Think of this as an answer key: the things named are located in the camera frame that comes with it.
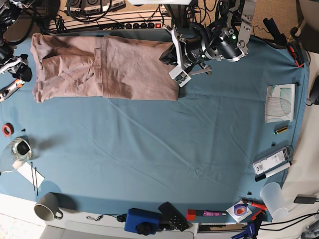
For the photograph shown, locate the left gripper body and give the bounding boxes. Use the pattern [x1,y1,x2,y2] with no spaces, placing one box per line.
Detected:
[163,24,212,87]

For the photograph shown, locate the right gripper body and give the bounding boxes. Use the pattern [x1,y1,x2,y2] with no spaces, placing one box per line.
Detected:
[0,54,29,75]

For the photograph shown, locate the mauve T-shirt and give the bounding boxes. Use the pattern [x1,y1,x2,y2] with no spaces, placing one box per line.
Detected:
[30,33,178,103]

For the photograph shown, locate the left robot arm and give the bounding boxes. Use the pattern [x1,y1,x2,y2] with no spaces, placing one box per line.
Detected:
[159,0,256,87]

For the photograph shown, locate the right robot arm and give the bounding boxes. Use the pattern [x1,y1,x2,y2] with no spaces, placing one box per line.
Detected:
[0,0,35,82]

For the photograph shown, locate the orange utility knife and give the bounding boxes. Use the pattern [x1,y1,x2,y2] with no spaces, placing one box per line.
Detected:
[0,79,25,102]

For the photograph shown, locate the white power strip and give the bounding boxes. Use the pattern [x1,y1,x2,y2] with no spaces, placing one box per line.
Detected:
[62,8,172,31]

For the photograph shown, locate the red tape roll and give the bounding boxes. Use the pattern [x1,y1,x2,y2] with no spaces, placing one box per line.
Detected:
[1,123,14,137]

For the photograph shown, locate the blue table cloth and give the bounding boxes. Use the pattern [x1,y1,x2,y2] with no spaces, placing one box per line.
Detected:
[0,37,309,214]

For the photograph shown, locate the grey start foot pedal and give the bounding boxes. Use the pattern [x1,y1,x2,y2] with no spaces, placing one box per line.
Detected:
[83,0,102,15]

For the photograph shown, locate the white paper card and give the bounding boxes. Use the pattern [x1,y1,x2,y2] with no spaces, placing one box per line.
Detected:
[17,163,44,188]

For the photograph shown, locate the yellow battery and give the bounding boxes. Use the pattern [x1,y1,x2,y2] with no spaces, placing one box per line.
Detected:
[274,126,289,135]

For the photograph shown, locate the black computer mouse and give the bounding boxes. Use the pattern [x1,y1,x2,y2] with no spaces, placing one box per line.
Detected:
[310,76,319,105]

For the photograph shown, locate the clear plastic case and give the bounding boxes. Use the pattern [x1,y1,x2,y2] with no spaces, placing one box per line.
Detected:
[252,146,294,175]

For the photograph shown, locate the white black marker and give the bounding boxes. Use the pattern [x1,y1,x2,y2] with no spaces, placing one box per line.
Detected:
[255,162,292,182]

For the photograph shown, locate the grey mug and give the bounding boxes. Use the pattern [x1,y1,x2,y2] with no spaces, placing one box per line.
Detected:
[34,193,63,222]

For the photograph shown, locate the red purple glue tube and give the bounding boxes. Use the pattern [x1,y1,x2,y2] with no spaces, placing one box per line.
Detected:
[186,209,227,221]

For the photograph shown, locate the translucent plastic cup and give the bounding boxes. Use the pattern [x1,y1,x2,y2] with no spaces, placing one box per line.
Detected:
[260,182,289,221]

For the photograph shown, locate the disc in paper sleeve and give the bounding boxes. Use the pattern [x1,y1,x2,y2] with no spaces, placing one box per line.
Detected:
[226,201,252,223]

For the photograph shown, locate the black remote control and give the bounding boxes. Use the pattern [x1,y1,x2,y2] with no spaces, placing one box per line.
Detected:
[158,202,190,232]

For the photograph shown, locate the red black pliers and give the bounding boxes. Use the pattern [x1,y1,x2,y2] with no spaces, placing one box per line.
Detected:
[241,198,267,211]

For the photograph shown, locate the blue box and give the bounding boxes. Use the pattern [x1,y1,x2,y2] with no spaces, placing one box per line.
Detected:
[124,208,161,236]

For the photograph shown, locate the blue clamp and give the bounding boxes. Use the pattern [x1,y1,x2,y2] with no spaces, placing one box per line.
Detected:
[231,211,265,239]

